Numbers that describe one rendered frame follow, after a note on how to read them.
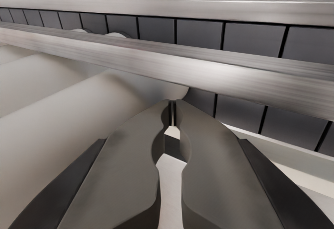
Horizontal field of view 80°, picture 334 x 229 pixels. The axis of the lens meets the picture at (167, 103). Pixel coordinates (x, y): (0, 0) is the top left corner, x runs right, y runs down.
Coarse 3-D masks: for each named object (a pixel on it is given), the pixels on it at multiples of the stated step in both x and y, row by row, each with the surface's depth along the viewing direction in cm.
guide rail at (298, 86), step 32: (0, 32) 14; (32, 32) 12; (64, 32) 11; (96, 64) 10; (128, 64) 9; (160, 64) 8; (192, 64) 7; (224, 64) 6; (256, 64) 6; (288, 64) 6; (320, 64) 6; (256, 96) 6; (288, 96) 6; (320, 96) 5
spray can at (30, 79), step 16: (112, 32) 19; (0, 64) 12; (16, 64) 12; (32, 64) 12; (48, 64) 13; (64, 64) 13; (80, 64) 14; (0, 80) 11; (16, 80) 11; (32, 80) 12; (48, 80) 12; (64, 80) 13; (80, 80) 14; (0, 96) 10; (16, 96) 11; (32, 96) 12; (0, 112) 10
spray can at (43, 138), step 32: (64, 96) 10; (96, 96) 10; (128, 96) 12; (160, 96) 13; (0, 128) 8; (32, 128) 8; (64, 128) 9; (96, 128) 10; (0, 160) 7; (32, 160) 8; (64, 160) 8; (0, 192) 7; (32, 192) 7; (0, 224) 7
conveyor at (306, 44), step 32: (96, 32) 21; (128, 32) 18; (160, 32) 17; (192, 32) 15; (224, 32) 15; (256, 32) 13; (288, 32) 12; (320, 32) 11; (192, 96) 18; (224, 96) 16; (256, 128) 16; (288, 128) 15; (320, 128) 14
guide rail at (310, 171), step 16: (176, 128) 16; (256, 144) 14; (272, 144) 14; (272, 160) 13; (288, 160) 13; (304, 160) 13; (320, 160) 13; (288, 176) 12; (304, 176) 12; (320, 176) 12; (320, 192) 12
